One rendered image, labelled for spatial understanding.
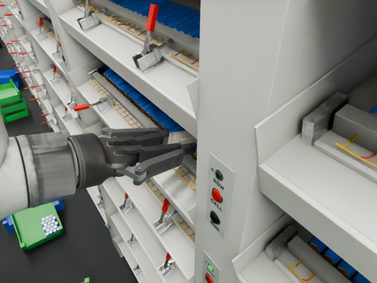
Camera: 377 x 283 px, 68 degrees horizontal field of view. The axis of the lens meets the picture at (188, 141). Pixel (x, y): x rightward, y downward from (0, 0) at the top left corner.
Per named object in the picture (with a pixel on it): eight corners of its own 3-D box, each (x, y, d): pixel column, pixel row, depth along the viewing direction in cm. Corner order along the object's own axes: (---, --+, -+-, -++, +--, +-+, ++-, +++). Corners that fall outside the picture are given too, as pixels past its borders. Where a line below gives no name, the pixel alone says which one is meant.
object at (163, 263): (196, 332, 72) (183, 319, 63) (106, 189, 112) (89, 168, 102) (253, 277, 78) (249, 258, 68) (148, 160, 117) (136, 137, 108)
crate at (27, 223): (65, 232, 152) (63, 227, 146) (24, 251, 143) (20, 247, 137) (46, 187, 164) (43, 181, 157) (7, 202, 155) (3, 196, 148)
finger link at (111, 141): (109, 165, 43) (105, 160, 44) (166, 149, 50) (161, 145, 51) (111, 143, 41) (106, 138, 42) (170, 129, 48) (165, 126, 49)
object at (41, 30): (74, 87, 94) (50, 50, 84) (34, 40, 133) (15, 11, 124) (125, 59, 99) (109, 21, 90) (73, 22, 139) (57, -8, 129)
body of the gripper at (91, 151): (80, 156, 33) (148, 145, 39) (60, 124, 39) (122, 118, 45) (79, 204, 37) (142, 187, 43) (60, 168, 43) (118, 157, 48)
